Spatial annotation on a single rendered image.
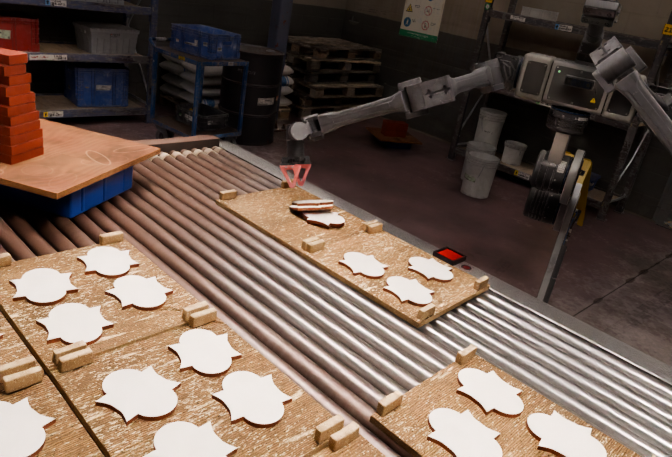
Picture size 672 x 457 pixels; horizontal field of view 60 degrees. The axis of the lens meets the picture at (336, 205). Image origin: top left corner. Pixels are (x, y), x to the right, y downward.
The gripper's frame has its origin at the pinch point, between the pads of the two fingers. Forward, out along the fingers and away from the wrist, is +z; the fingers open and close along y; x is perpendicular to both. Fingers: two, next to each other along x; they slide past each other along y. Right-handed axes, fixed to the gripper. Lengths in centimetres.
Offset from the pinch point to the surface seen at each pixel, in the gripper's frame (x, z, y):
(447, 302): -51, 29, -34
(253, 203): 13.0, 5.7, -6.4
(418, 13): 11, -175, 555
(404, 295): -40, 26, -39
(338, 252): -19.3, 18.3, -23.6
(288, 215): 0.5, 9.4, -8.2
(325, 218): -11.6, 10.4, -7.9
